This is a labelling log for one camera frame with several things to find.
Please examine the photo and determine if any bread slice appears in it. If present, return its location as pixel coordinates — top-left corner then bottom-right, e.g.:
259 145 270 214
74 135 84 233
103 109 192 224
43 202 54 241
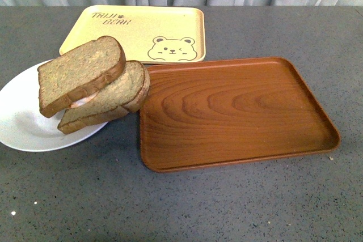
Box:
58 61 150 134
37 36 126 118

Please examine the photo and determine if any white round plate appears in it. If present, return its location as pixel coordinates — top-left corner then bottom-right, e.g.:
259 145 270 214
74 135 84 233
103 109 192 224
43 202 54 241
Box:
1 62 106 152

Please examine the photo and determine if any pink sandwich filling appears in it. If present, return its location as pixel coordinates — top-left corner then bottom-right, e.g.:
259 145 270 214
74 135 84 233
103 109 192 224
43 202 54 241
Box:
70 93 97 108

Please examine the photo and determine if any brown wood-grain tray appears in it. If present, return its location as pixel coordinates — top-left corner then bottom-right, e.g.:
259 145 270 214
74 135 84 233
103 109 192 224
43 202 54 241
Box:
140 57 341 172

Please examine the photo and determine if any yellow bear tray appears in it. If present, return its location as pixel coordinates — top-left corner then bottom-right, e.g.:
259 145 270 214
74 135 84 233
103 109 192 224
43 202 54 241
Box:
59 5 206 64

